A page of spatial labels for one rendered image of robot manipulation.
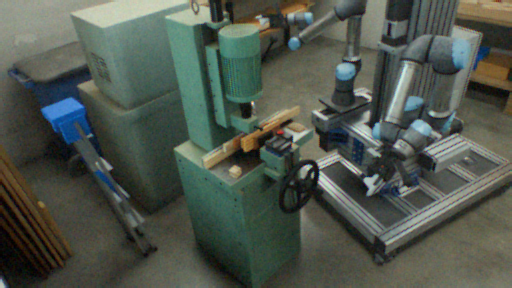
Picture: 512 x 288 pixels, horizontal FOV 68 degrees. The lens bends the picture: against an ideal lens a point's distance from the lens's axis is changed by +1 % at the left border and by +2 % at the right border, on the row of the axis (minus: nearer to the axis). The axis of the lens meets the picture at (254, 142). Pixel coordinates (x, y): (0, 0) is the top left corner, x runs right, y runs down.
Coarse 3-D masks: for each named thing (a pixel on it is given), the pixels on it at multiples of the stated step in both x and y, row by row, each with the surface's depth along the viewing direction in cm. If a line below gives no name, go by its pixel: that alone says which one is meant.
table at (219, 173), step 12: (288, 120) 211; (288, 132) 202; (312, 132) 203; (300, 144) 199; (228, 156) 188; (240, 156) 187; (252, 156) 187; (204, 168) 182; (216, 168) 181; (228, 168) 180; (252, 168) 179; (264, 168) 183; (216, 180) 179; (228, 180) 173; (240, 180) 174; (252, 180) 181; (228, 192) 175
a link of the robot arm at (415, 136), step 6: (420, 120) 149; (414, 126) 149; (420, 126) 148; (426, 126) 147; (408, 132) 149; (414, 132) 148; (420, 132) 147; (426, 132) 147; (402, 138) 150; (408, 138) 148; (414, 138) 147; (420, 138) 147; (408, 144) 148; (414, 144) 148; (420, 144) 150
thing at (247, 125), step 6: (234, 114) 188; (240, 114) 187; (234, 120) 188; (240, 120) 184; (246, 120) 183; (252, 120) 182; (234, 126) 190; (240, 126) 187; (246, 126) 183; (252, 126) 183; (258, 126) 187; (246, 132) 185; (252, 132) 185
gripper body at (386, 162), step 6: (390, 150) 151; (396, 150) 149; (378, 156) 153; (384, 156) 152; (390, 156) 151; (396, 156) 150; (402, 156) 148; (378, 162) 151; (384, 162) 149; (390, 162) 150; (372, 168) 151; (378, 168) 150; (384, 168) 149; (390, 168) 147; (378, 174) 154; (390, 174) 150
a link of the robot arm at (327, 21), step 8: (344, 0) 206; (352, 0) 204; (360, 0) 205; (336, 8) 208; (344, 8) 206; (352, 8) 205; (360, 8) 208; (328, 16) 213; (336, 16) 209; (344, 16) 208; (312, 24) 221; (320, 24) 217; (328, 24) 215; (304, 32) 224; (312, 32) 221; (320, 32) 220; (296, 40) 227; (304, 40) 227; (296, 48) 229
